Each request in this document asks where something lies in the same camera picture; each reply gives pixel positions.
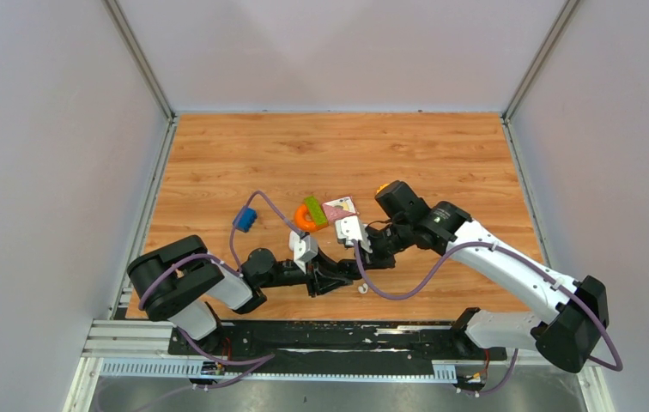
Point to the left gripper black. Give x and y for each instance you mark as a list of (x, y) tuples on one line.
[(321, 267)]

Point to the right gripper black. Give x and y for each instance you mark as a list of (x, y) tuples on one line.
[(373, 260)]

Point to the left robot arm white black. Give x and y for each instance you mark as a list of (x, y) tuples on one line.
[(170, 281)]

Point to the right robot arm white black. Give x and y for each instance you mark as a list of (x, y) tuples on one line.
[(567, 319)]

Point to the pink patterned card box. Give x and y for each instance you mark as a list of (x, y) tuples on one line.
[(339, 208)]

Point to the green toy block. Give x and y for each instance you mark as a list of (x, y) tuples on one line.
[(315, 212)]

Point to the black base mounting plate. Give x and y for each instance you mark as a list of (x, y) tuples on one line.
[(328, 346)]

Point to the yellow traffic light toy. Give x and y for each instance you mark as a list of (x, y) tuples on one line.
[(382, 187)]

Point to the blue toy block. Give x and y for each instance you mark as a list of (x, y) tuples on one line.
[(245, 219)]

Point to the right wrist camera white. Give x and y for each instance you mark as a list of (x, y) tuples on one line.
[(351, 233)]

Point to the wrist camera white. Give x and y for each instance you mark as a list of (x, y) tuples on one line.
[(304, 249), (351, 233)]

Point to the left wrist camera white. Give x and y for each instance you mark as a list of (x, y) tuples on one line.
[(304, 249)]

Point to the orange ring toy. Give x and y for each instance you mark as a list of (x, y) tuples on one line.
[(301, 220)]

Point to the white slotted cable duct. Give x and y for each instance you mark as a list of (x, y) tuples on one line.
[(441, 373)]

